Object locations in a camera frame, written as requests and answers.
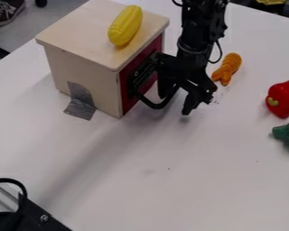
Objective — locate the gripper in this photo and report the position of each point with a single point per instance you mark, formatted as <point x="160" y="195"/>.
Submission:
<point x="187" y="70"/>

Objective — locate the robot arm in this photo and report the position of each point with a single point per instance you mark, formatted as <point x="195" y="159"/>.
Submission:
<point x="199" y="27"/>

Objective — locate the drawer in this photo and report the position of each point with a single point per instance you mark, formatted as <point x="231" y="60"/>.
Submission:
<point x="145" y="60"/>

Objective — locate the orange toy carrot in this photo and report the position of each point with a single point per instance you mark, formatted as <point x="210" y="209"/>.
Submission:
<point x="228" y="68"/>

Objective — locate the yellow toy corn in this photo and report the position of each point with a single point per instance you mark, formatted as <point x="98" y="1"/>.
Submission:
<point x="125" y="25"/>

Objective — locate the grey tape strip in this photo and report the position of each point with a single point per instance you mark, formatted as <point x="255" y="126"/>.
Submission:
<point x="81" y="102"/>

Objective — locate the red toy pepper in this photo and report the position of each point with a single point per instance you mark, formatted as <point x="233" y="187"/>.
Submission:
<point x="283" y="97"/>

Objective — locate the cabinet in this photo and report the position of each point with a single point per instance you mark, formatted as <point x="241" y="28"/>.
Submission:
<point x="84" y="51"/>

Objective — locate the yellow toy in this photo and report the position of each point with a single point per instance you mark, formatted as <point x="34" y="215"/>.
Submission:
<point x="270" y="1"/>

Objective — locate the person's foot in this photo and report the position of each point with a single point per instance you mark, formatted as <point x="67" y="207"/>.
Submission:
<point x="4" y="11"/>

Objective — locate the black metal bracket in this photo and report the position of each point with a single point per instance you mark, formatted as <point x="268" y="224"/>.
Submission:
<point x="18" y="215"/>

